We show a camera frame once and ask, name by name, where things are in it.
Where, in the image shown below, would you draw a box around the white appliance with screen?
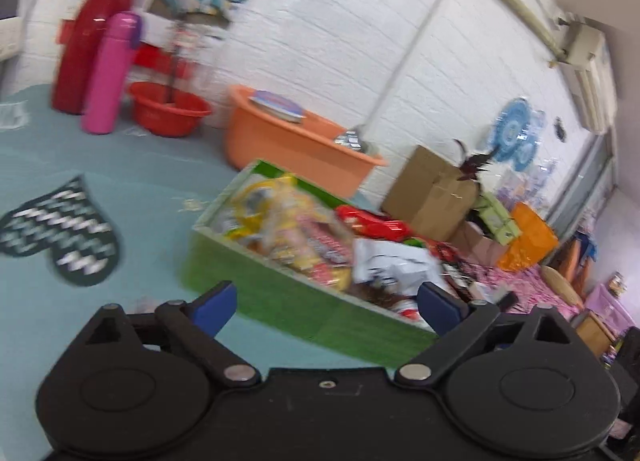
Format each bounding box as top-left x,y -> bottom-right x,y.
0,0 -> 42,61

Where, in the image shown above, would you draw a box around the yellow snack packet with barcode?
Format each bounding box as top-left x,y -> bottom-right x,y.
234,173 -> 302,238

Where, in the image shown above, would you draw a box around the orange plastic tub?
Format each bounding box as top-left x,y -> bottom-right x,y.
223,84 -> 390,198

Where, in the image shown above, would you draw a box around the grey foil snack packet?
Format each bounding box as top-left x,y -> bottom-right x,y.
352,238 -> 447,293

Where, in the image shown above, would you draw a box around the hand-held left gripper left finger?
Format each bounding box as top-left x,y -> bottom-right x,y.
70,281 -> 262,388

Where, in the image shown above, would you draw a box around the teal printed tablecloth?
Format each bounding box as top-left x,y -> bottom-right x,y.
0,82 -> 431,452

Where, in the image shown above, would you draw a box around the orange bag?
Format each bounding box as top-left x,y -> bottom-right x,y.
497,202 -> 560,273

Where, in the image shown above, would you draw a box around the pink thermos bottle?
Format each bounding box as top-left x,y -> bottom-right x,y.
81,12 -> 144,135

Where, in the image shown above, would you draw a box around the green cardboard box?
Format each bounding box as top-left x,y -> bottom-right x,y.
183,158 -> 442,365

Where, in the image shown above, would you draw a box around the light green box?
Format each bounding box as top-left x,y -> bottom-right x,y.
474,190 -> 522,245

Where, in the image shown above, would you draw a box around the blue plate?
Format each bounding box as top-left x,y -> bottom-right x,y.
248,90 -> 308,123

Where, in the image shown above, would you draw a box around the small brown cardboard box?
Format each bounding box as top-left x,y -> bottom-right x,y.
449,221 -> 507,268

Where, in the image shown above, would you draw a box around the white air conditioner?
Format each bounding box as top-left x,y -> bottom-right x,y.
554,15 -> 617,133

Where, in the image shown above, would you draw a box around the red plastic basin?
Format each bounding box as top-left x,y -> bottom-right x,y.
127,80 -> 214,138

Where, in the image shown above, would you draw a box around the metal kitchen utensil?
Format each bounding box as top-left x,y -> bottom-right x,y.
333,126 -> 379,155

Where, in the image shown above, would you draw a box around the pink floral cloth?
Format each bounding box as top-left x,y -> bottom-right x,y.
434,240 -> 584,323

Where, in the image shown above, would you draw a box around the red thermos jug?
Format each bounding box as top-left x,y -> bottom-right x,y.
51,0 -> 144,116

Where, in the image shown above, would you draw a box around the glass pitcher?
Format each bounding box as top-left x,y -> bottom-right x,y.
167,16 -> 222,108

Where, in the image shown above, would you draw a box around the long red striped snack bag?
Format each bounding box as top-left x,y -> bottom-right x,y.
334,204 -> 414,243

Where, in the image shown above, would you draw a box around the large brown cardboard box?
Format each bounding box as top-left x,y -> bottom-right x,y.
380,144 -> 479,242

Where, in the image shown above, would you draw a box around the blue patterned wall plates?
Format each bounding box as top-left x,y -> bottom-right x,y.
487,96 -> 549,173

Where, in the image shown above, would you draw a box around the dark purple plant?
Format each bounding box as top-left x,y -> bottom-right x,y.
452,138 -> 502,183

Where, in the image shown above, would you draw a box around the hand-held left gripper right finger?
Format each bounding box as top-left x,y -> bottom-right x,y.
394,282 -> 583,387

